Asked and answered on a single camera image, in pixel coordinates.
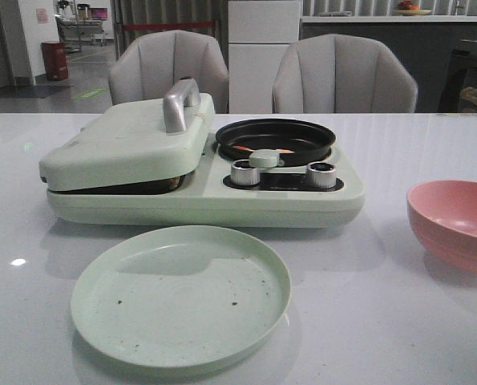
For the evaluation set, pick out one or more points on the green breakfast maker lid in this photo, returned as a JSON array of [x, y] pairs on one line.
[[141, 147]]

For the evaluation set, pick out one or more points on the pink bowl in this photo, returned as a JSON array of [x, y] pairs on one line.
[[443, 217]]

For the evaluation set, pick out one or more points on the green breakfast maker base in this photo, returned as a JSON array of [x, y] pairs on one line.
[[206, 197]]

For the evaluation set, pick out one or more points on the left silver control knob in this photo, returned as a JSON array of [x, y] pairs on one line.
[[244, 174]]

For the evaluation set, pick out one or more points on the silver control knob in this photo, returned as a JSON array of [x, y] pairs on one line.
[[320, 174], [244, 174]]

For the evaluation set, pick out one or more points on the black round frying pan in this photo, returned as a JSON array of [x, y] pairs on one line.
[[309, 141]]

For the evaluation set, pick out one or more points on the right silver control knob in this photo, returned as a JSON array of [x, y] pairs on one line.
[[320, 174]]

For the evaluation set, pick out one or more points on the green round plate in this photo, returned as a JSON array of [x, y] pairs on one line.
[[182, 300]]

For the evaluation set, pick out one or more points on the right grey armchair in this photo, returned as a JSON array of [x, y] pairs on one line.
[[336, 73]]

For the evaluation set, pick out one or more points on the grey armchair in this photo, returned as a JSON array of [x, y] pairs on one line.
[[153, 63], [336, 73]]

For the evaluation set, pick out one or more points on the left grey armchair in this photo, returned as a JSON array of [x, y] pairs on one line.
[[153, 63]]

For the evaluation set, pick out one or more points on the white cabinet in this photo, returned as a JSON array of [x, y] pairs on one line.
[[259, 32]]

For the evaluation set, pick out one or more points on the red bin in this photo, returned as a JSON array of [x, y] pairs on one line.
[[55, 60]]

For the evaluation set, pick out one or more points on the grey counter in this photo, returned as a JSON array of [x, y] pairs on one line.
[[422, 43]]

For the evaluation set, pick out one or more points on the fruit plate on counter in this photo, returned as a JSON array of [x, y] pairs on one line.
[[408, 8]]

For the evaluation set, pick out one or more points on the dark appliance at right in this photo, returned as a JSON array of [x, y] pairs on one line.
[[462, 73]]

